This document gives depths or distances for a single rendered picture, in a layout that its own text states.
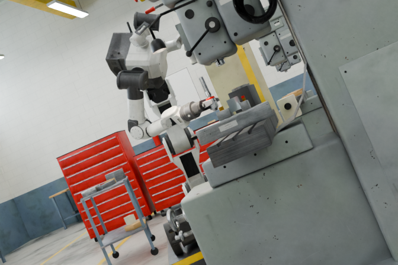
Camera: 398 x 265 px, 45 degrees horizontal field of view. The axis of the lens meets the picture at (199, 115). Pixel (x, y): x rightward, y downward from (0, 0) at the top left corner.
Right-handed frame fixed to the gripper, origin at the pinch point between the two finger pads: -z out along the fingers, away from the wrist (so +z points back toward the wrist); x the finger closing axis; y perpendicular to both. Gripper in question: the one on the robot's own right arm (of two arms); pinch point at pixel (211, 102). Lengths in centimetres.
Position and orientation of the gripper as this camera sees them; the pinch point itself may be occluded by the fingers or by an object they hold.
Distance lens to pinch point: 238.7
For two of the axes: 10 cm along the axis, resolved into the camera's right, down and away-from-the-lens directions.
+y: 3.9, 9.2, -0.1
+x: 5.5, -2.2, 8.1
